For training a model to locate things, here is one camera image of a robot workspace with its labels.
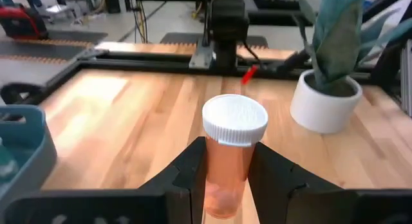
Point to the small red tag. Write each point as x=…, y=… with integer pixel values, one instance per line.
x=249, y=75

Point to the red black tool case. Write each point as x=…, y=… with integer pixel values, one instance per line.
x=19, y=22

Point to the white round plant pot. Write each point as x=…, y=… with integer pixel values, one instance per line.
x=322, y=114

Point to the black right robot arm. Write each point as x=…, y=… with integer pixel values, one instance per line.
x=227, y=24

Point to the dark teal plastic bin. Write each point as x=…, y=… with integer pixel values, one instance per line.
x=35, y=153

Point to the black aluminium frame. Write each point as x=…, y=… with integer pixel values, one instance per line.
x=135, y=61

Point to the black mat striped edges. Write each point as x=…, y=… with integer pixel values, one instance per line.
x=180, y=39

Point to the orange pill bottle white cap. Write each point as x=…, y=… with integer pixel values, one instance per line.
x=231, y=121

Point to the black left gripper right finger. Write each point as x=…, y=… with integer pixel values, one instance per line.
x=283, y=192

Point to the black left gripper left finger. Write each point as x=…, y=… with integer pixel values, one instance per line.
x=190, y=185

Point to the teal artificial plant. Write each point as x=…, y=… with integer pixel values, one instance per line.
x=334, y=40

